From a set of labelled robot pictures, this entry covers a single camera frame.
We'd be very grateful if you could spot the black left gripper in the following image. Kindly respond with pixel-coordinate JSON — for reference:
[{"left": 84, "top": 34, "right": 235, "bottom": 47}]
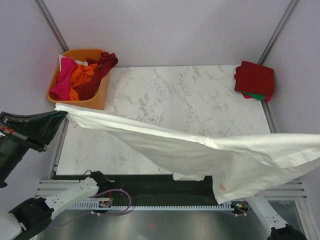
[{"left": 0, "top": 107, "right": 72, "bottom": 187}]

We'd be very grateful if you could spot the white printed t shirt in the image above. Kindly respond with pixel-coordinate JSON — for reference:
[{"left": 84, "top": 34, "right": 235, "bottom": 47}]
[{"left": 55, "top": 103, "right": 320, "bottom": 204}]

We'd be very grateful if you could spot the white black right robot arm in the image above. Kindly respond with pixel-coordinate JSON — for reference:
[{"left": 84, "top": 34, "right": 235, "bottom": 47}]
[{"left": 246, "top": 193, "right": 307, "bottom": 240}]

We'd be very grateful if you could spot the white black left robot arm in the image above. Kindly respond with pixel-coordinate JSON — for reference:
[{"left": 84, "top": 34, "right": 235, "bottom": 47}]
[{"left": 0, "top": 110, "right": 110, "bottom": 240}]

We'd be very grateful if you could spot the crumpled pink t shirt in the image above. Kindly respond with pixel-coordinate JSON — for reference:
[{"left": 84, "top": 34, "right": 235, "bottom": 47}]
[{"left": 49, "top": 57, "right": 78, "bottom": 101}]

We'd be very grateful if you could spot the crumpled maroon t shirt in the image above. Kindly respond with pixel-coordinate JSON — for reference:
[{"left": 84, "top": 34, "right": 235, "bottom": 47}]
[{"left": 74, "top": 51, "right": 119, "bottom": 101}]

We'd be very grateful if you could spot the crumpled orange t shirt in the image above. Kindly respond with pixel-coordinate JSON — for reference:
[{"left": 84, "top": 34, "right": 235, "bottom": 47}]
[{"left": 69, "top": 63, "right": 98, "bottom": 101}]

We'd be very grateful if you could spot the white cloth in basket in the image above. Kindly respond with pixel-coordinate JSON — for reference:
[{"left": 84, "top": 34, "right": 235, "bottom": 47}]
[{"left": 58, "top": 55, "right": 88, "bottom": 71}]

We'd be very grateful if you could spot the folded dark red t shirt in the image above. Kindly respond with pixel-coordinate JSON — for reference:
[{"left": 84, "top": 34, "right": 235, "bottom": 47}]
[{"left": 234, "top": 61, "right": 275, "bottom": 102}]

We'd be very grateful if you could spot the folded green t shirt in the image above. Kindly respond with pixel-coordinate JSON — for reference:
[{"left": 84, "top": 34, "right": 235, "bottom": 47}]
[{"left": 242, "top": 92, "right": 266, "bottom": 102}]

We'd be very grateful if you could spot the white slotted cable duct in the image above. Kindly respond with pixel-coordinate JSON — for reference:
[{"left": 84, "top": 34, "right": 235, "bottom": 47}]
[{"left": 68, "top": 199, "right": 234, "bottom": 211}]

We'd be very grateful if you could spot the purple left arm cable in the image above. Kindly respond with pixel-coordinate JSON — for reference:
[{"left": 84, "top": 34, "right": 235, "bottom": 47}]
[{"left": 48, "top": 188, "right": 132, "bottom": 229}]

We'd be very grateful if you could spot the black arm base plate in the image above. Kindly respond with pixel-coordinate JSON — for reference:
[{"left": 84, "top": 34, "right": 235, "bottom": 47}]
[{"left": 98, "top": 174, "right": 218, "bottom": 206}]

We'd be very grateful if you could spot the left corner aluminium post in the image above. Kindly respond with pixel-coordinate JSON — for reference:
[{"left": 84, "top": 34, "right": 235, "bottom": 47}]
[{"left": 34, "top": 0, "right": 69, "bottom": 52}]

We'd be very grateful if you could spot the corner aluminium post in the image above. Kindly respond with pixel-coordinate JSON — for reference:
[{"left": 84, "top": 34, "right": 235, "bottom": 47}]
[
  {"left": 34, "top": 0, "right": 69, "bottom": 52},
  {"left": 257, "top": 0, "right": 300, "bottom": 65}
]

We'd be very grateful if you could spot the right corner aluminium post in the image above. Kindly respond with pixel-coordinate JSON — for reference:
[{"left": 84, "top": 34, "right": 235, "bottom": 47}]
[{"left": 257, "top": 0, "right": 300, "bottom": 65}]

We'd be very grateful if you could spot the aluminium frame rail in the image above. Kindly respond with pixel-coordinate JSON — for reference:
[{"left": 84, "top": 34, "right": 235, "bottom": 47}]
[{"left": 35, "top": 179, "right": 307, "bottom": 201}]

